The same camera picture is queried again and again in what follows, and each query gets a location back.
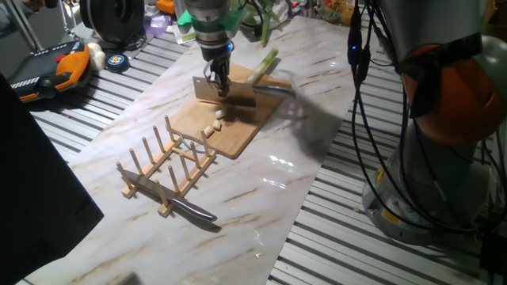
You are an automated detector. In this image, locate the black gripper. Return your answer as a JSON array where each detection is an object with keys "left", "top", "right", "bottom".
[{"left": 200, "top": 40, "right": 234, "bottom": 98}]

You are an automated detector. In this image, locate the steel cleaver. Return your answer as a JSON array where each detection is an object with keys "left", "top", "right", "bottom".
[{"left": 193, "top": 76, "right": 296, "bottom": 108}]

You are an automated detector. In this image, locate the bag of green scallions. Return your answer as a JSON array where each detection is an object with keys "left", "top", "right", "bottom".
[{"left": 233, "top": 0, "right": 288, "bottom": 48}]

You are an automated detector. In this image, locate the bare person hand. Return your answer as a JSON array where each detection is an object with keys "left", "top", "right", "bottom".
[{"left": 22, "top": 0, "right": 47, "bottom": 12}]

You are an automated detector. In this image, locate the wooden cutting board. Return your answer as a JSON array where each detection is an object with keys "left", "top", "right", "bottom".
[{"left": 170, "top": 63, "right": 293, "bottom": 160}]

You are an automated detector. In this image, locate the purple plastic piece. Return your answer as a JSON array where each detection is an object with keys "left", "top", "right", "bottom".
[{"left": 143, "top": 14, "right": 172, "bottom": 37}]

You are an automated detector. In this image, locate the wooden peg knife rack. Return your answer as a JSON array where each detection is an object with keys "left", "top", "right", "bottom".
[{"left": 116, "top": 115, "right": 217, "bottom": 219}]

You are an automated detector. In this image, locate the black round spool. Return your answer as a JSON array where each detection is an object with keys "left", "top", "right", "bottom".
[{"left": 78, "top": 0, "right": 146, "bottom": 44}]

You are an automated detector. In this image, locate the white rounded object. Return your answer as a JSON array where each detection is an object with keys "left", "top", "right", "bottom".
[{"left": 86, "top": 42, "right": 107, "bottom": 72}]

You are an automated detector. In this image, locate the yellow snack bag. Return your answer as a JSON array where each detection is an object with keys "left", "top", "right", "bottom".
[{"left": 322, "top": 0, "right": 357, "bottom": 25}]

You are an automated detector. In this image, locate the white marble pattern mat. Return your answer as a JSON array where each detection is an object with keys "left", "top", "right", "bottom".
[{"left": 15, "top": 15, "right": 356, "bottom": 285}]

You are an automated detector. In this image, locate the pointed steel kitchen knife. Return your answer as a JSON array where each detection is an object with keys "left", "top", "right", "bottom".
[{"left": 124, "top": 169, "right": 218, "bottom": 222}]

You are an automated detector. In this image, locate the black orange teach pendant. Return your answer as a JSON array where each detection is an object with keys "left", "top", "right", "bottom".
[{"left": 7, "top": 39, "right": 94, "bottom": 104}]

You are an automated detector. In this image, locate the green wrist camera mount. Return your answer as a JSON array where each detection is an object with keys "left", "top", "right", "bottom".
[{"left": 177, "top": 8, "right": 245, "bottom": 32}]

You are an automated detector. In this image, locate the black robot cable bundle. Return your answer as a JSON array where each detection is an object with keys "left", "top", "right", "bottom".
[{"left": 346, "top": 0, "right": 507, "bottom": 238}]

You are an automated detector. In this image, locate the upright aluminium post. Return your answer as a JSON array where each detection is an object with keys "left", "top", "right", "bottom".
[{"left": 3, "top": 0, "right": 44, "bottom": 52}]

